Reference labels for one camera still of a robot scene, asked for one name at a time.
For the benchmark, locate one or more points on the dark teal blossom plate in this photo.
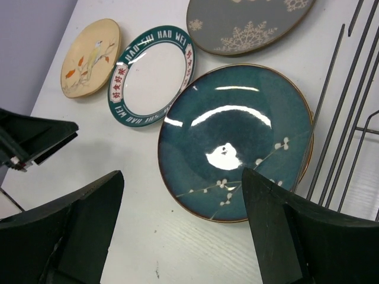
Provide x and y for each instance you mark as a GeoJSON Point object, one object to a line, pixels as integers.
{"type": "Point", "coordinates": [234, 117]}

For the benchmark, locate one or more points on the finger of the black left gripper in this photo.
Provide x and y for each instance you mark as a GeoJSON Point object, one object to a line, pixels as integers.
{"type": "Point", "coordinates": [26, 137]}
{"type": "Point", "coordinates": [16, 164]}

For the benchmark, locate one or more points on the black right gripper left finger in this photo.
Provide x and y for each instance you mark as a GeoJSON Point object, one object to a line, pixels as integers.
{"type": "Point", "coordinates": [65, 240]}

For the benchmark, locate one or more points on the grey deer plate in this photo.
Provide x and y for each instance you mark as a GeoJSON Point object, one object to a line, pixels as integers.
{"type": "Point", "coordinates": [235, 28]}

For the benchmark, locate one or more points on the beige bird plate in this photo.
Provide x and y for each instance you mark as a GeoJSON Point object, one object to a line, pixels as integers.
{"type": "Point", "coordinates": [90, 59]}

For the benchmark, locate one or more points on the white plate green text rim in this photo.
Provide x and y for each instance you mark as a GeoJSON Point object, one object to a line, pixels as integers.
{"type": "Point", "coordinates": [150, 74]}

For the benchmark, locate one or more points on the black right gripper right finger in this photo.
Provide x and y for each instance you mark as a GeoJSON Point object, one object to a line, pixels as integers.
{"type": "Point", "coordinates": [298, 241]}

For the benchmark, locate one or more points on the orange ribbed plate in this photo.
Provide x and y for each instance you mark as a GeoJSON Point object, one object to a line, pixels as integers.
{"type": "Point", "coordinates": [306, 154]}

